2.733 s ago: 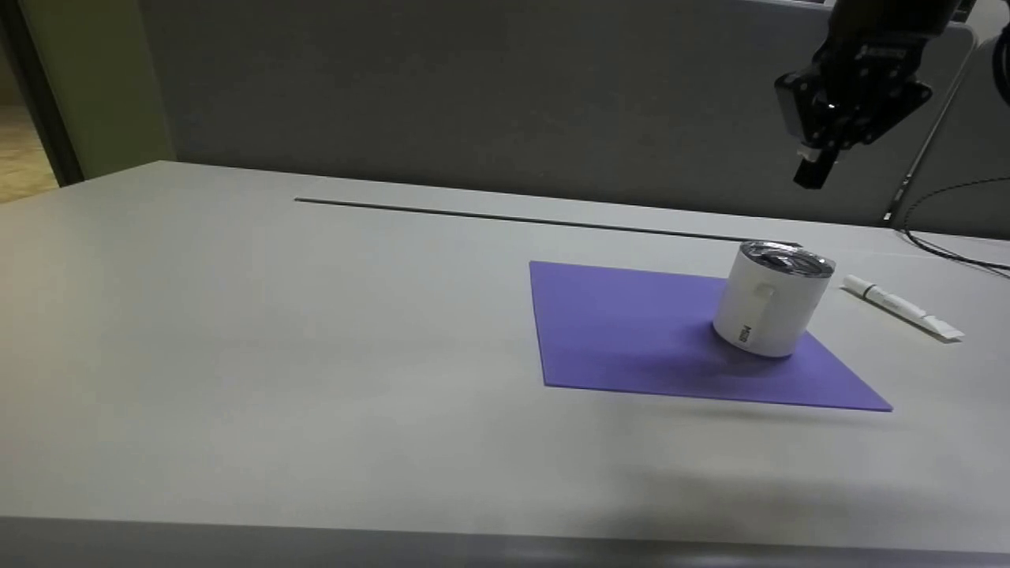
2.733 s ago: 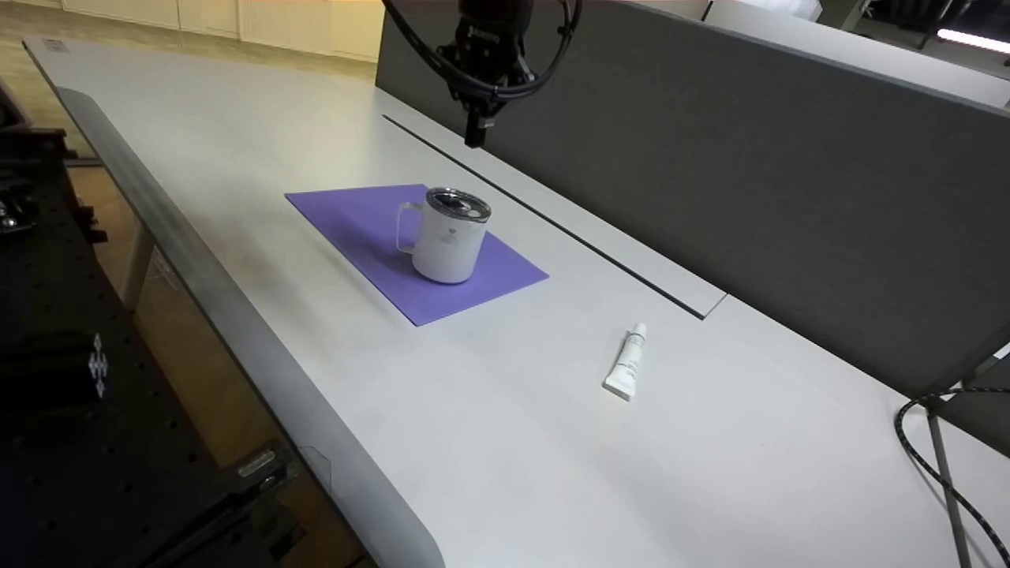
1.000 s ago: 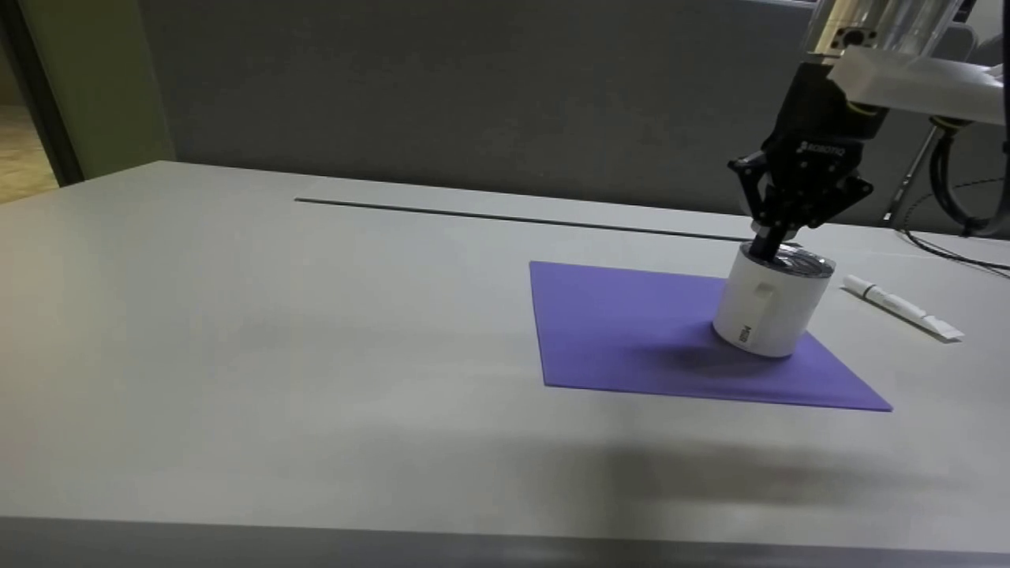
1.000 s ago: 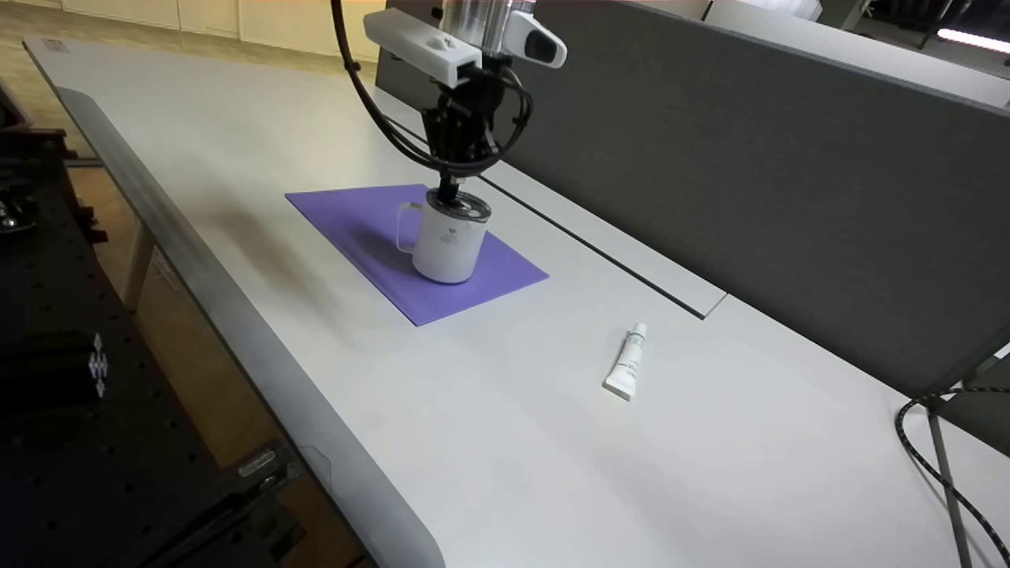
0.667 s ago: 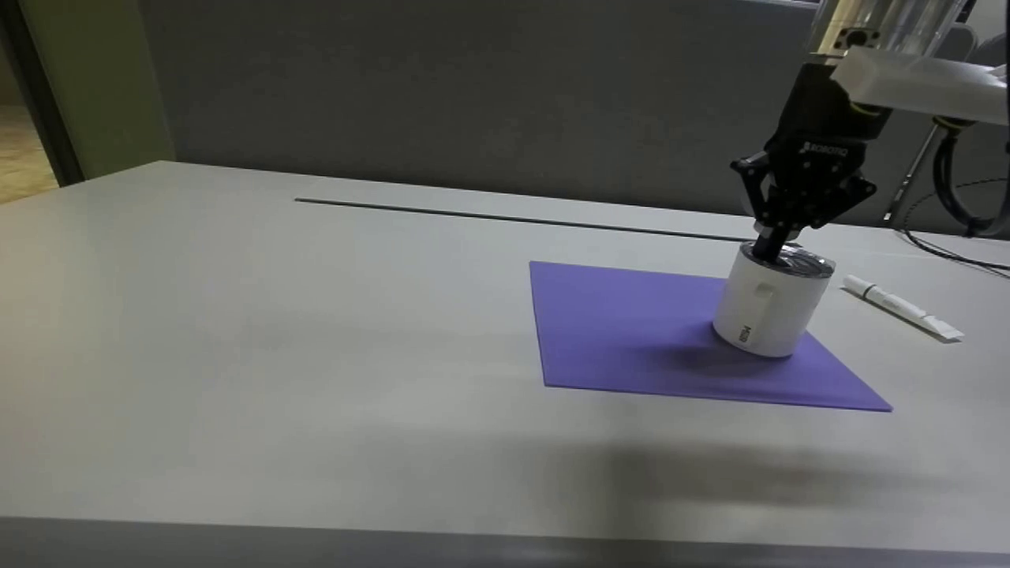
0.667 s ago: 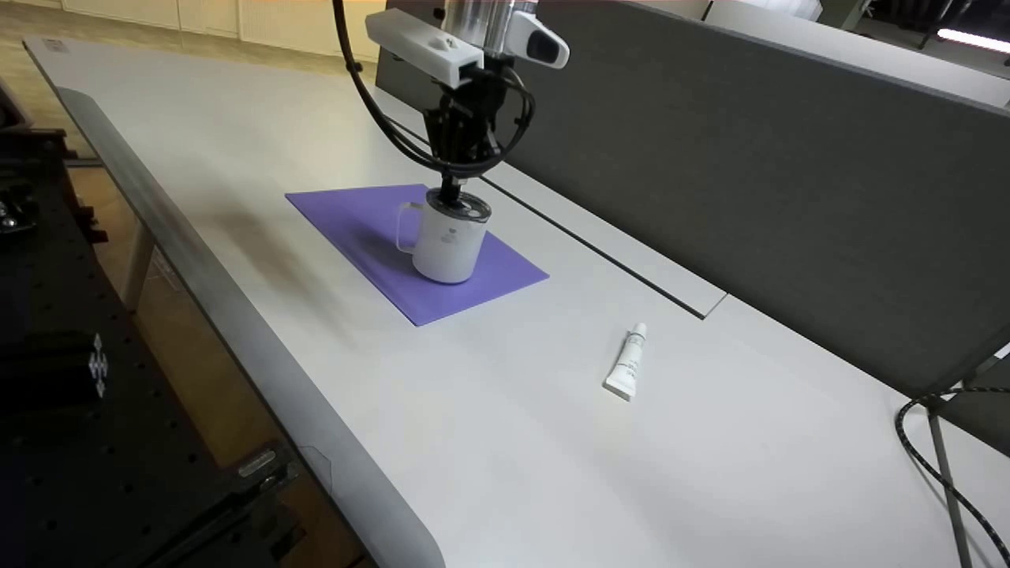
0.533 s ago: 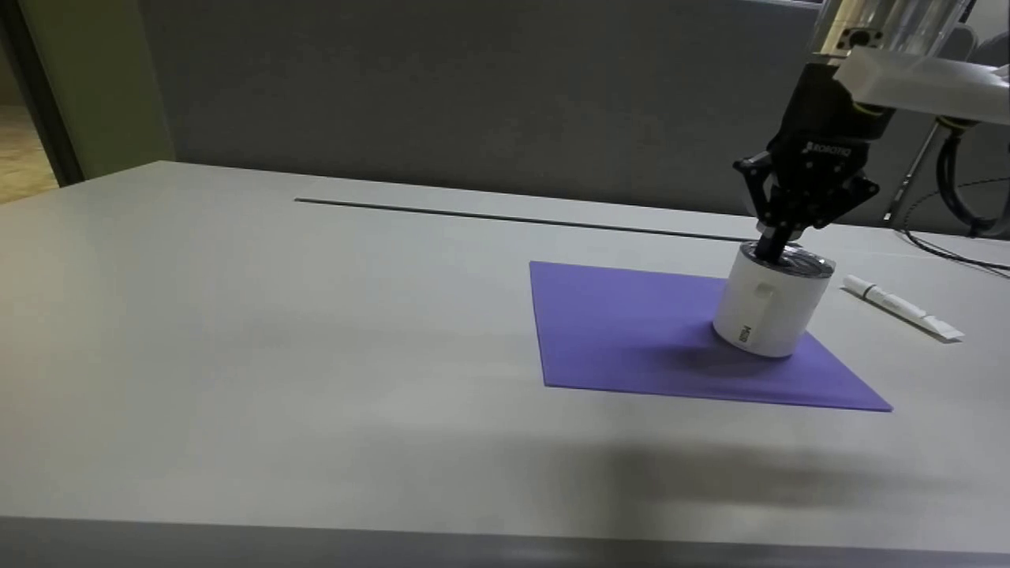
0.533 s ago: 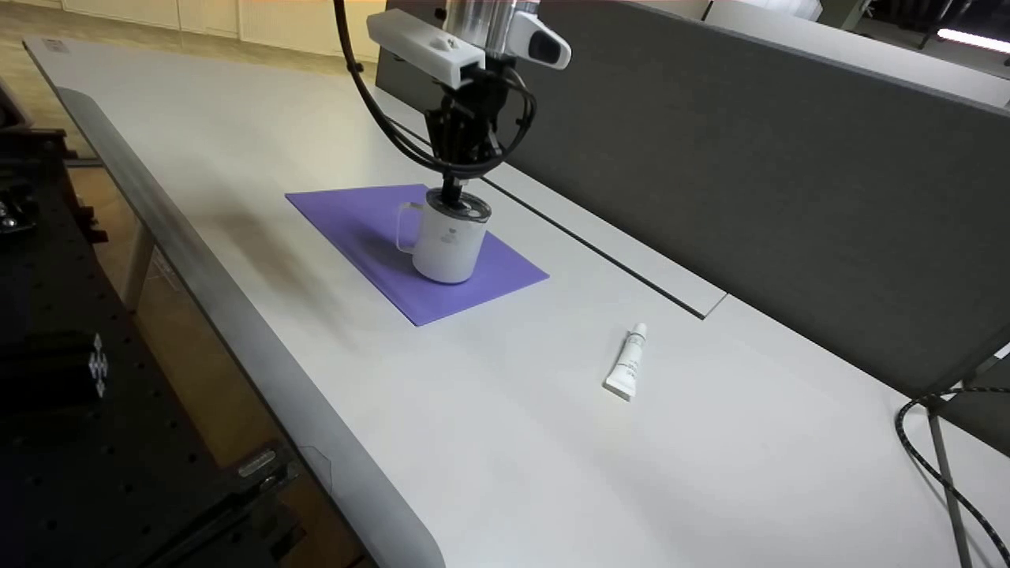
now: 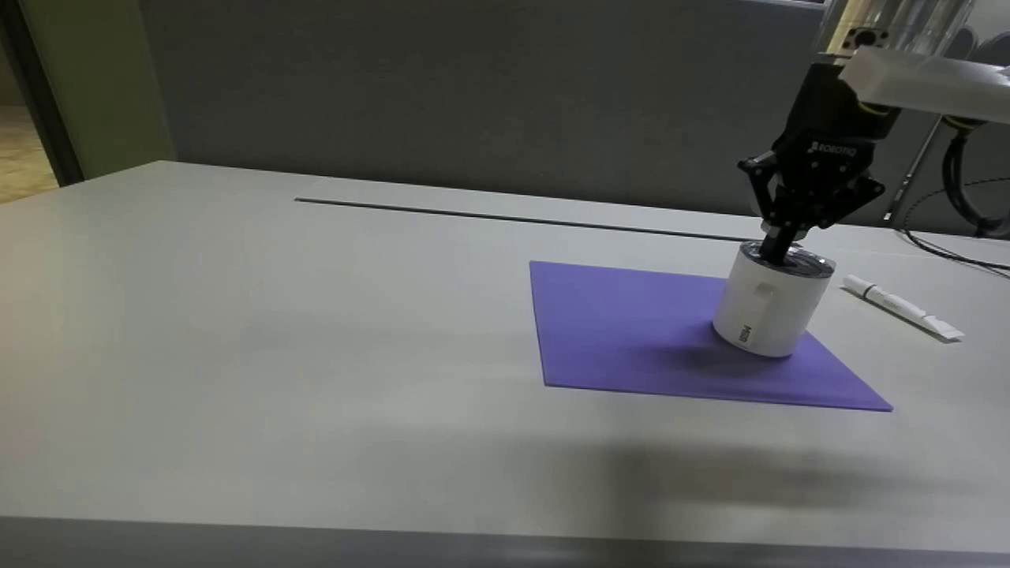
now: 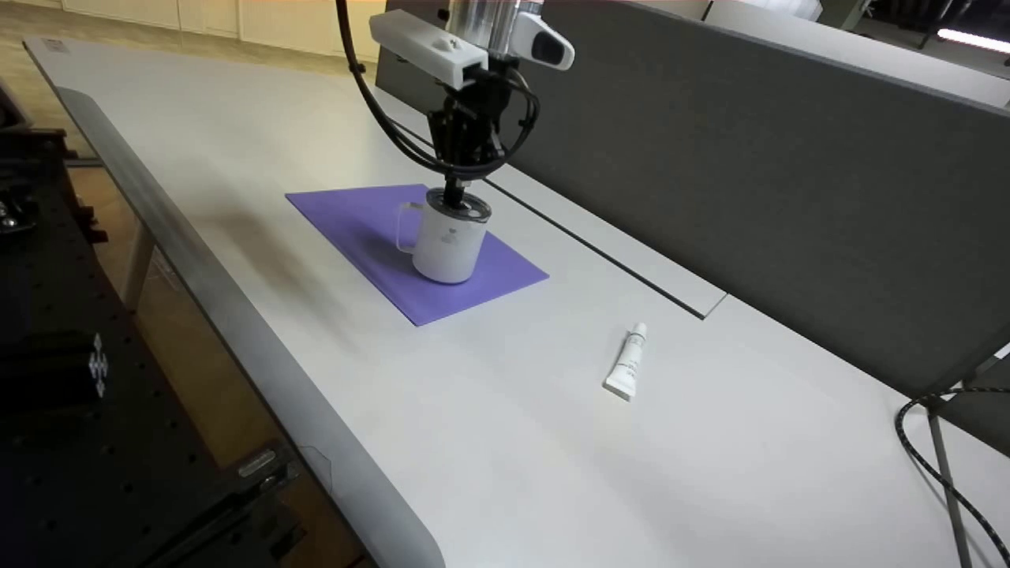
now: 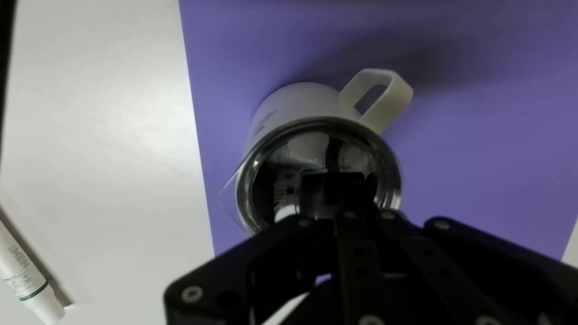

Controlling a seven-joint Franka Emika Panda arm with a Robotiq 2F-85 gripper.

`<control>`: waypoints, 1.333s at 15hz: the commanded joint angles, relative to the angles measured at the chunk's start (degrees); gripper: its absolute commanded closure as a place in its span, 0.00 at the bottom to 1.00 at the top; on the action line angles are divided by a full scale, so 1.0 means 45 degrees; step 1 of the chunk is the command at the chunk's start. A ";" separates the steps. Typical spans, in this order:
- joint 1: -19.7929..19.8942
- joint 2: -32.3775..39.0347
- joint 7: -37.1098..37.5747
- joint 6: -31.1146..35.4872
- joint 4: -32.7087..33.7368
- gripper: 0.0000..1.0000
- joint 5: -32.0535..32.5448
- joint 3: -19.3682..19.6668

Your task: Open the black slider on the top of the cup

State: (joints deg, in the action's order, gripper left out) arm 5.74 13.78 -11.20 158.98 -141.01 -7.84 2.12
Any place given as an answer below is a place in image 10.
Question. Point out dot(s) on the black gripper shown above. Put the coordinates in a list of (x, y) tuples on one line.
[(472, 121)]

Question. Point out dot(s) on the black lid slider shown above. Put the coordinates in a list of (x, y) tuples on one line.
[(469, 208)]

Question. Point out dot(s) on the white cup with lid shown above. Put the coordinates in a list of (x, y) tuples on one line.
[(449, 253)]

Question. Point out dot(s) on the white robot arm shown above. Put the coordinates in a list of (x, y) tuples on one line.
[(516, 25)]

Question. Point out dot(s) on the purple rectangular mat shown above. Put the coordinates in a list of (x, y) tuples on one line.
[(349, 215)]

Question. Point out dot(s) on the white tube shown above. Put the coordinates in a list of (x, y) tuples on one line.
[(626, 366)]

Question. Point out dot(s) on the beige cabinets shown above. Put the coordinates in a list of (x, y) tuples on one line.
[(232, 20)]

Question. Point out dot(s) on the grey table leg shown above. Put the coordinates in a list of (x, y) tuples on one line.
[(139, 268)]

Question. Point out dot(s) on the large grey partition panel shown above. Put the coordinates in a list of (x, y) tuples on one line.
[(799, 191)]

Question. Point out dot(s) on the black perforated optical table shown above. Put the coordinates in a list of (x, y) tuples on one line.
[(72, 397)]

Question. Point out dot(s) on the grey metal stand pole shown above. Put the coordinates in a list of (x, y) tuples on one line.
[(951, 492)]

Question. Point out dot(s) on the white camera box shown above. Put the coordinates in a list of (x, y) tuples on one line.
[(428, 48)]

